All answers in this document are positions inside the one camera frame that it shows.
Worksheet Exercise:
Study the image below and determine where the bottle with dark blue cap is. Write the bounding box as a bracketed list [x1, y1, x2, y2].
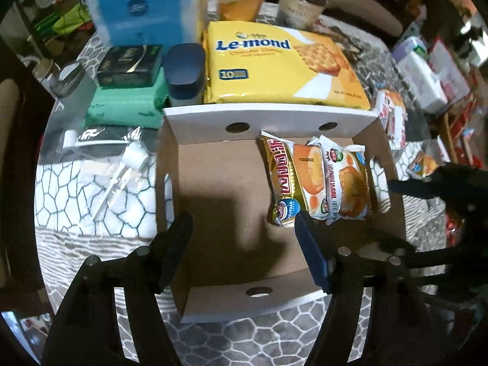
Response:
[163, 43, 206, 107]

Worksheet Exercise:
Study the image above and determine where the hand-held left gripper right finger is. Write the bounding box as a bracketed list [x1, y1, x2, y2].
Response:
[294, 210, 458, 366]

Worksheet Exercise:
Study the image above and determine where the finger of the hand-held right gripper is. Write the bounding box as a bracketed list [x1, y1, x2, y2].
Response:
[388, 175, 443, 202]
[366, 234, 464, 275]

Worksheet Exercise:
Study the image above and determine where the small orange snack packet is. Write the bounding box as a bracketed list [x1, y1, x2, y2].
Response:
[406, 152, 439, 178]

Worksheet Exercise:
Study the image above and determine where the green soft packet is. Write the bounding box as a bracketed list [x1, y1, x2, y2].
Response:
[84, 66, 168, 129]

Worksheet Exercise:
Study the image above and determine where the white cake snack packet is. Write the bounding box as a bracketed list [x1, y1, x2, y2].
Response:
[307, 135, 372, 222]

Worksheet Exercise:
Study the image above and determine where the paper cup with dark lid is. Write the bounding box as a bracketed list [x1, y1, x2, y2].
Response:
[276, 0, 329, 31]

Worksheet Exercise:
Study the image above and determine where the dark green box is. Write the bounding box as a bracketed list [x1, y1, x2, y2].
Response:
[96, 45, 164, 86]

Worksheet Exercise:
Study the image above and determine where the white red snack packet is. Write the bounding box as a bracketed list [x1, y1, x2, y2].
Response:
[371, 89, 408, 161]

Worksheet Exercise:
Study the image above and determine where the brown sofa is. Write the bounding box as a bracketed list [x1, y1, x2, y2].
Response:
[324, 0, 405, 37]

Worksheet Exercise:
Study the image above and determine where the grey white patterned blanket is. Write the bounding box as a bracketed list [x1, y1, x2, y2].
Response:
[34, 2, 450, 366]

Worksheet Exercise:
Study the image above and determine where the white pink carton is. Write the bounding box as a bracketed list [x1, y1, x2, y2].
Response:
[396, 36, 448, 113]

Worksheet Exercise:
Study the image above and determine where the green cloth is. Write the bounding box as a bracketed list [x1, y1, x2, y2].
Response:
[34, 2, 94, 44]

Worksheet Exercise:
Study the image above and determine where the cardboard box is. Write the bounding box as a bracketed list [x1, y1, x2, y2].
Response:
[154, 107, 407, 324]

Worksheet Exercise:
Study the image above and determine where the blue tissue pack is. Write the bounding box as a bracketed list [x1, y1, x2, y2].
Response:
[84, 0, 210, 48]

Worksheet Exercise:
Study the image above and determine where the large yellow biscuit pack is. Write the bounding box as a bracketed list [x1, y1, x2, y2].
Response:
[202, 20, 372, 111]

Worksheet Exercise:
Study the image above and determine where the black flat packet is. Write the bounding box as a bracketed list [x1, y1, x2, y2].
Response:
[63, 126, 142, 149]

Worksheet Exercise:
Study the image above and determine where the white pump dispenser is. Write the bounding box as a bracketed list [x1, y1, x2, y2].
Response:
[91, 142, 147, 222]

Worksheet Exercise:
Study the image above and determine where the yellow cake snack packet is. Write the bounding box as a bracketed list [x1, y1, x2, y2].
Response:
[261, 130, 328, 228]

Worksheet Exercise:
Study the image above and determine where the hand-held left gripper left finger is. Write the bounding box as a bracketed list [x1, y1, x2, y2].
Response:
[40, 210, 194, 366]

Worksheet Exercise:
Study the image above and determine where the clear plastic bag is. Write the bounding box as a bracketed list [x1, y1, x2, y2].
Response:
[82, 130, 153, 237]

